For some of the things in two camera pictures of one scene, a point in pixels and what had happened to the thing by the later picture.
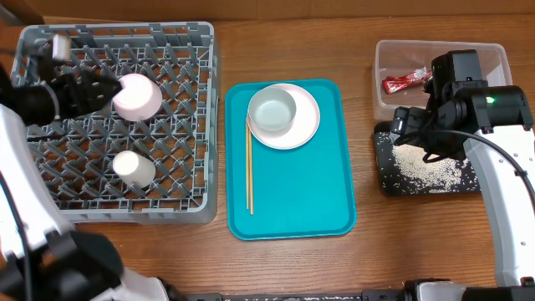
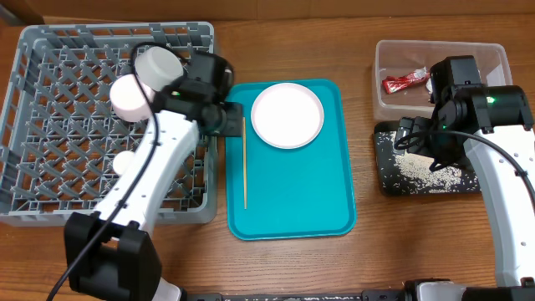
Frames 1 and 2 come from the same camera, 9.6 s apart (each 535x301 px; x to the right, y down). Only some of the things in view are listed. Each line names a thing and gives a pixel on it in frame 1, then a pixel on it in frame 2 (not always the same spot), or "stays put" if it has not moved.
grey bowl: x=272 y=109 → x=157 y=66
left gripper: x=92 y=103 → x=234 y=122
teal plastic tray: x=299 y=192 stays put
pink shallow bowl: x=140 y=98 stays put
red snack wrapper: x=391 y=84 stays put
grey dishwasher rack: x=150 y=153 stays put
